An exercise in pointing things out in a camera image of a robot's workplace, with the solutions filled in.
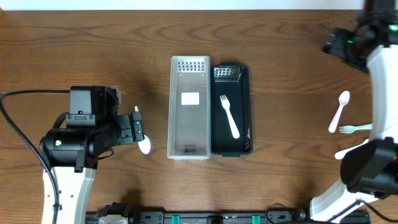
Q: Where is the pink plastic spoon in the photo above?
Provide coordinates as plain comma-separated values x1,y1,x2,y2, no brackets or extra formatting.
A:
328,90,351,133

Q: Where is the pink-white plastic fork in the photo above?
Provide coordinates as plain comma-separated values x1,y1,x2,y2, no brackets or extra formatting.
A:
220,95,240,139

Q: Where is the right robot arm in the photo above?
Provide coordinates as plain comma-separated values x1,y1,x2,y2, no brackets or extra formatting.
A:
296,0,397,223

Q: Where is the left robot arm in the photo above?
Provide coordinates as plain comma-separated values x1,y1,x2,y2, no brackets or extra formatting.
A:
40,111,145,223

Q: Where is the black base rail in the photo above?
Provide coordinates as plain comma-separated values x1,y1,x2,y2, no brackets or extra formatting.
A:
85,202,373,224

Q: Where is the clear plastic basket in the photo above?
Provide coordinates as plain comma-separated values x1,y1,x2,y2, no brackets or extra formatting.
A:
167,56,211,160

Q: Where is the light green plastic fork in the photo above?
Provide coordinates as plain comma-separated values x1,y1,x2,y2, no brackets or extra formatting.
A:
338,124,373,134

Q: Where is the white plastic spoon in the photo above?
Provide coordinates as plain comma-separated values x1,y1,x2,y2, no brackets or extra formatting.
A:
134,105,152,156

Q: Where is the black plastic basket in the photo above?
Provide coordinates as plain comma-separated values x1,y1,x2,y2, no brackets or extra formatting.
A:
211,62,253,157

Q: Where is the white plastic fork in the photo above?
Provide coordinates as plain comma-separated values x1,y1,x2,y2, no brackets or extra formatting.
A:
334,139,369,160

